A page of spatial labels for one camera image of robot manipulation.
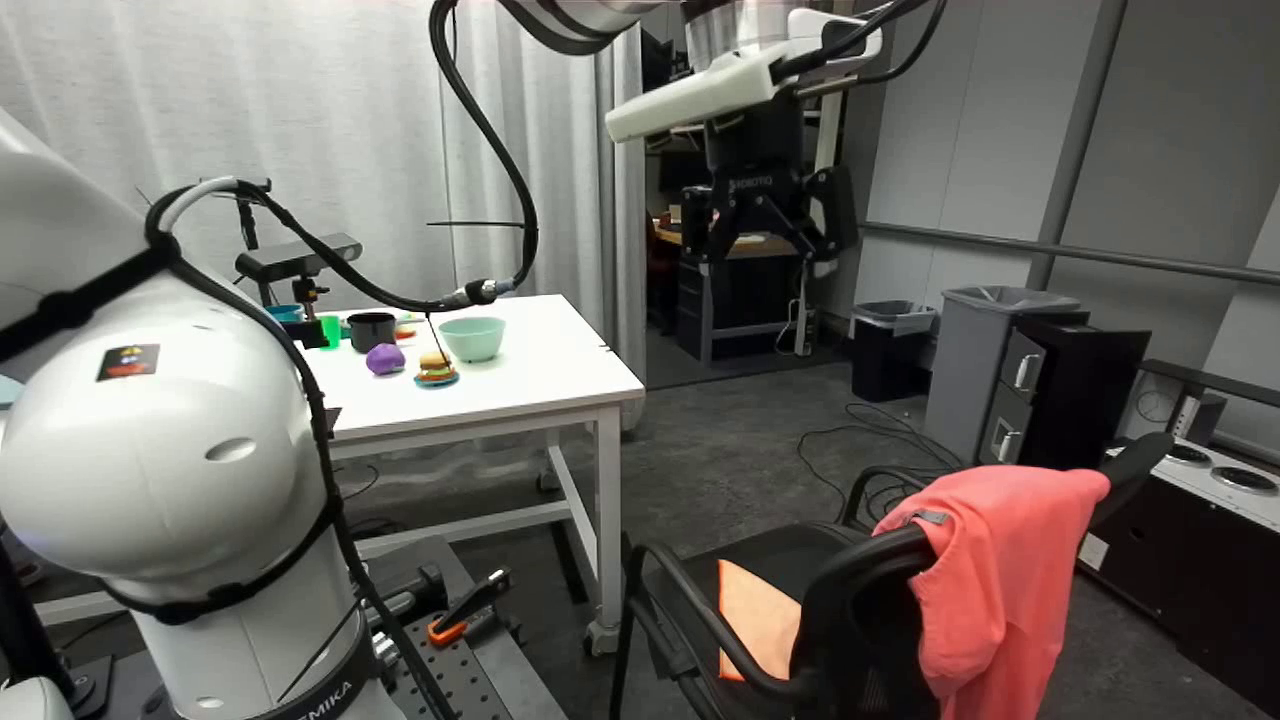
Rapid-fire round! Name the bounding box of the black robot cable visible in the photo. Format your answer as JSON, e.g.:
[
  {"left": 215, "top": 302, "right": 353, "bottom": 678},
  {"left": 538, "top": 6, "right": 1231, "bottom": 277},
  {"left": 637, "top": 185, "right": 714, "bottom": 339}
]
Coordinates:
[{"left": 140, "top": 0, "right": 544, "bottom": 720}]

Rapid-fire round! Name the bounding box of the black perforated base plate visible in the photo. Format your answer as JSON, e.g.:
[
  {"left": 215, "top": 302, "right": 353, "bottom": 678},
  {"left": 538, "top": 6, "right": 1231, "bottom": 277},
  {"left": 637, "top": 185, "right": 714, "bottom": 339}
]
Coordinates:
[{"left": 370, "top": 538, "right": 568, "bottom": 720}]

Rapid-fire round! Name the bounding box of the black chair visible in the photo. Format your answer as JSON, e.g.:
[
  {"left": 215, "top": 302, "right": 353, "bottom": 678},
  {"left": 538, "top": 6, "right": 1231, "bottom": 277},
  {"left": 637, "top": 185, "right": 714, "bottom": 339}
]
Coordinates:
[{"left": 621, "top": 431, "right": 1172, "bottom": 720}]

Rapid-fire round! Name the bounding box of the black trash bin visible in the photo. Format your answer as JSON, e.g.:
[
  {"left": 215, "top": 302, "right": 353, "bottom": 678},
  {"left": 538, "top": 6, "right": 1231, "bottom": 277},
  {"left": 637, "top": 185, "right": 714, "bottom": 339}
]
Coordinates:
[{"left": 854, "top": 301, "right": 938, "bottom": 399}]

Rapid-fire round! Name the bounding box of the teal bowl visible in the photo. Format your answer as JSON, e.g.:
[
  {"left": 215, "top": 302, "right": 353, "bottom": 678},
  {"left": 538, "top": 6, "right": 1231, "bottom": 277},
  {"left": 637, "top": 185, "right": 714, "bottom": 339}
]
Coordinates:
[{"left": 442, "top": 314, "right": 503, "bottom": 364}]

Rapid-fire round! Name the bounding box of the white curtain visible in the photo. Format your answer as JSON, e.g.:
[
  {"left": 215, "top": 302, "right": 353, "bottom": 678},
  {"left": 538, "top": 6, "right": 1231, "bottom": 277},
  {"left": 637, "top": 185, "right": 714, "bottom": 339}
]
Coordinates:
[{"left": 0, "top": 0, "right": 645, "bottom": 358}]

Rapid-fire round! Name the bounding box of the toy burger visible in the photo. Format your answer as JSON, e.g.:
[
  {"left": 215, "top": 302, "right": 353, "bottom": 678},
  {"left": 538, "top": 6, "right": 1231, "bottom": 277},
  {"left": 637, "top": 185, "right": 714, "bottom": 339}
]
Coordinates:
[{"left": 416, "top": 351, "right": 460, "bottom": 387}]

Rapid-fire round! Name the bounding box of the black camera on stand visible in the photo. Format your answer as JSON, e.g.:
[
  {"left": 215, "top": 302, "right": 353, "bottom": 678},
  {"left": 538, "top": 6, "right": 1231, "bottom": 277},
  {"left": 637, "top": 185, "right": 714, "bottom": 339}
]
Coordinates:
[{"left": 236, "top": 239, "right": 324, "bottom": 322}]

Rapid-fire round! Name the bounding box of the orange sweatshirt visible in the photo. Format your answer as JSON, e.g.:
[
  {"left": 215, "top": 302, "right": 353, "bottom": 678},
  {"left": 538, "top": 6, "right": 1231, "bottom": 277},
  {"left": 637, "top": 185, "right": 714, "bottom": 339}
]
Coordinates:
[{"left": 872, "top": 465, "right": 1109, "bottom": 720}]

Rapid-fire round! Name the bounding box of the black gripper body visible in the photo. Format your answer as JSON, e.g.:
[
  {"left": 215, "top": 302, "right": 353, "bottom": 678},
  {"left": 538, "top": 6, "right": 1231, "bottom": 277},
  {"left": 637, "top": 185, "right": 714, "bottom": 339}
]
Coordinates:
[{"left": 714, "top": 97, "right": 803, "bottom": 195}]

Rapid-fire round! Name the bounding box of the black cup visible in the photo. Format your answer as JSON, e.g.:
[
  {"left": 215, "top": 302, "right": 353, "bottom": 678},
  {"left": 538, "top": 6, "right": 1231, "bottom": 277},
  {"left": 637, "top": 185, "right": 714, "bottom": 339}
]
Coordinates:
[{"left": 347, "top": 310, "right": 397, "bottom": 351}]

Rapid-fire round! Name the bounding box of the black crate shelf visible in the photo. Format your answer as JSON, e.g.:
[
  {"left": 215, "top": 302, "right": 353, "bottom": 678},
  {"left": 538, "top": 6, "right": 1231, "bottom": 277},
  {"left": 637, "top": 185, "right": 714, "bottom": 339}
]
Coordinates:
[{"left": 671, "top": 234, "right": 799, "bottom": 358}]

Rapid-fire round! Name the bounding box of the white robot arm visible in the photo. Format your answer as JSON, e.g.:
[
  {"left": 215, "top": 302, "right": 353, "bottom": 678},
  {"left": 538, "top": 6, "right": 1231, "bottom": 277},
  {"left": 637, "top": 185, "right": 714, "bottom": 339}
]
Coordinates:
[{"left": 0, "top": 123, "right": 434, "bottom": 720}]

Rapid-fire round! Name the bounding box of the white stove top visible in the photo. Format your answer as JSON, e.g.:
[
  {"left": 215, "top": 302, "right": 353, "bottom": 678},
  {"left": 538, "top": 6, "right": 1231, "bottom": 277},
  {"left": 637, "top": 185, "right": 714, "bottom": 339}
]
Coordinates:
[{"left": 1147, "top": 438, "right": 1280, "bottom": 532}]

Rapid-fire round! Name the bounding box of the black drawer cabinet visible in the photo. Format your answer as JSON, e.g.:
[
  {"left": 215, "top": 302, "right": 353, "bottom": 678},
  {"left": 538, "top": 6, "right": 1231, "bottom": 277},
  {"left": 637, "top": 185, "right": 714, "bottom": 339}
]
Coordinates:
[{"left": 975, "top": 314, "right": 1147, "bottom": 467}]

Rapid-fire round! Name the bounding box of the orange handled clamp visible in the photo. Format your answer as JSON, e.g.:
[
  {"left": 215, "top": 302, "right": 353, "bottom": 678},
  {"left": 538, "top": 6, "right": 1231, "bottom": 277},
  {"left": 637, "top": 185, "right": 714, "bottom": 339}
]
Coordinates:
[{"left": 425, "top": 568, "right": 512, "bottom": 649}]

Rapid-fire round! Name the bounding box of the white table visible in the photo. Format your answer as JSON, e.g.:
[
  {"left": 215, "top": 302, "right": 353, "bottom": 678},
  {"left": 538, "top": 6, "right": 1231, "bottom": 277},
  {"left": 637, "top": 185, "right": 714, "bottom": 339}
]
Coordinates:
[{"left": 304, "top": 296, "right": 645, "bottom": 657}]

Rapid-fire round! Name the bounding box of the purple toy ball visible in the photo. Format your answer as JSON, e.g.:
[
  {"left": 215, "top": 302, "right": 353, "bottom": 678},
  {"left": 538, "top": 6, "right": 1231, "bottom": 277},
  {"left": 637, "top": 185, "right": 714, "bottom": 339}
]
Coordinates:
[{"left": 365, "top": 342, "right": 405, "bottom": 376}]

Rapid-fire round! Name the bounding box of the green toy block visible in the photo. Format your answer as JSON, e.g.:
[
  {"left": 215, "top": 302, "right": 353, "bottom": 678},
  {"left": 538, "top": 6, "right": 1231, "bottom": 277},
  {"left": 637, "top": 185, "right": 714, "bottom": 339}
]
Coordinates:
[{"left": 316, "top": 314, "right": 347, "bottom": 346}]

